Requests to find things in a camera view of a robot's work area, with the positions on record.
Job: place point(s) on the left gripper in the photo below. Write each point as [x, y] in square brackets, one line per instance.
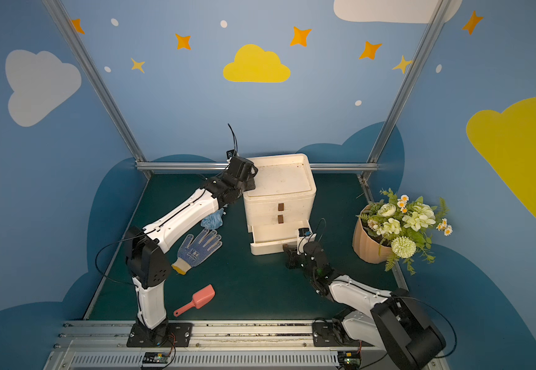
[246, 171]

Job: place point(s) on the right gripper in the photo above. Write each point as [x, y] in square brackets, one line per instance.
[293, 254]

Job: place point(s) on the white drawer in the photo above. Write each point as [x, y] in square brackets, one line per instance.
[270, 239]

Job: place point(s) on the white three-drawer cabinet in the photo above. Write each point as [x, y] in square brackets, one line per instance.
[284, 191]

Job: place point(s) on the light blue umbrella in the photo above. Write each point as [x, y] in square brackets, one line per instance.
[213, 221]

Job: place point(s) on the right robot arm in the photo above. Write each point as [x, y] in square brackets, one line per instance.
[390, 320]

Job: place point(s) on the beige ribbed flower pot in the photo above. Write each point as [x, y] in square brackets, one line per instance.
[366, 248]

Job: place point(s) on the blue dotted work glove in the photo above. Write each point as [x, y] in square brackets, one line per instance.
[196, 249]

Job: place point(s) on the white green artificial flowers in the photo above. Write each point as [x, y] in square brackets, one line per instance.
[406, 227]

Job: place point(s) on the right controller board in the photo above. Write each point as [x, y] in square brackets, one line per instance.
[349, 360]

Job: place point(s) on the controller board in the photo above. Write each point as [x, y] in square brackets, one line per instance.
[349, 360]
[155, 359]

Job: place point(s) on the pink plastic scoop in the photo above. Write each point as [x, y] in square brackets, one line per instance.
[199, 299]

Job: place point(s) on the left controller board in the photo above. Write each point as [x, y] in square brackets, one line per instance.
[155, 359]

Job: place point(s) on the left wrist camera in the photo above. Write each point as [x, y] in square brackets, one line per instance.
[231, 154]

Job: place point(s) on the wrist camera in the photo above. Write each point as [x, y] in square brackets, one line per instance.
[304, 232]
[231, 154]

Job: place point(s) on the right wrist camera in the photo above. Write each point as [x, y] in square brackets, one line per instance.
[304, 232]

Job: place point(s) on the horizontal aluminium frame bar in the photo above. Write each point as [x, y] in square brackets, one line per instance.
[210, 167]

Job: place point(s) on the right aluminium frame post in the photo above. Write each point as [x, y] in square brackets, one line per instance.
[421, 55]

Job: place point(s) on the aluminium frame post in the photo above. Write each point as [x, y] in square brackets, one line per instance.
[64, 24]
[421, 55]

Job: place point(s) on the left aluminium frame post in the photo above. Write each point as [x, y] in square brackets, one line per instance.
[64, 24]

